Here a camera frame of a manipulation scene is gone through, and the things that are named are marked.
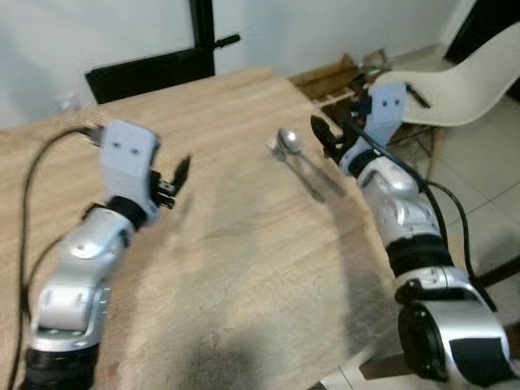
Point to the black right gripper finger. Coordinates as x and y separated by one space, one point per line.
322 130

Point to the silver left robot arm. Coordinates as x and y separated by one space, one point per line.
81 253

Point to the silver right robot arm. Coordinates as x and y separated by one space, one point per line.
422 268

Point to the silver metal spoon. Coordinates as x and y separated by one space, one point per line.
288 141

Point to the small black oblong object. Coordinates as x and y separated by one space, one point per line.
418 96

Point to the white shell chair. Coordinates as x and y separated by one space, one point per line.
471 81

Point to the dark brown wooden chair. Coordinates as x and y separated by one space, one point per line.
497 271

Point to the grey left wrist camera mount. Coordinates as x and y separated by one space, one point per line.
127 154

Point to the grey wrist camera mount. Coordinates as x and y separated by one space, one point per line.
385 110
127 154

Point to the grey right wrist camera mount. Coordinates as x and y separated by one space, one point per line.
385 110

